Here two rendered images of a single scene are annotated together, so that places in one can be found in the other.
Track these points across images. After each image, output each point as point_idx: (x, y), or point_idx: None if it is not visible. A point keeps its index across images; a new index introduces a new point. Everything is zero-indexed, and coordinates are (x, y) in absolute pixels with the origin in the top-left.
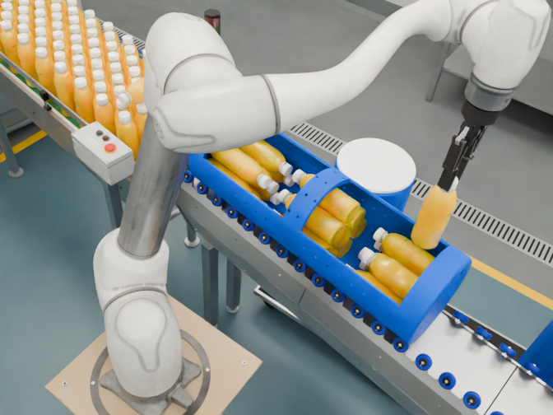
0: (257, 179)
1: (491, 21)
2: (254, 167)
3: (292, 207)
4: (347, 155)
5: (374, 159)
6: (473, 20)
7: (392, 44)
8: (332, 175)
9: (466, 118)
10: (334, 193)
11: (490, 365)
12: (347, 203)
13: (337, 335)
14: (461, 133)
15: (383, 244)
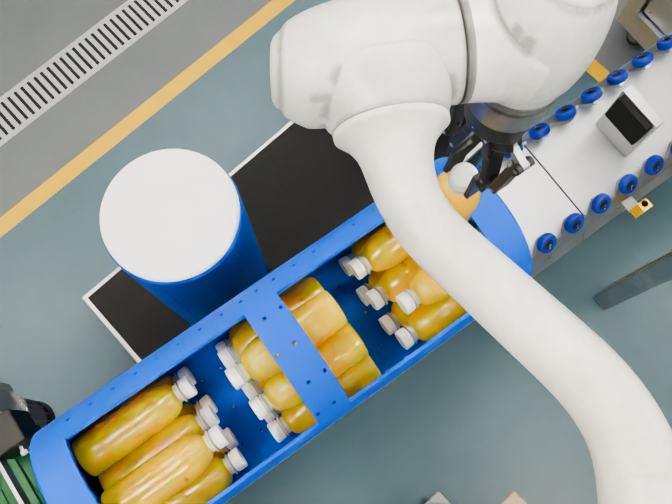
0: (215, 449)
1: (550, 55)
2: (194, 453)
3: (317, 408)
4: (139, 257)
5: (158, 212)
6: (488, 75)
7: (524, 273)
8: (276, 325)
9: (511, 141)
10: (304, 329)
11: (519, 176)
12: (331, 313)
13: (426, 355)
14: (518, 158)
15: (379, 270)
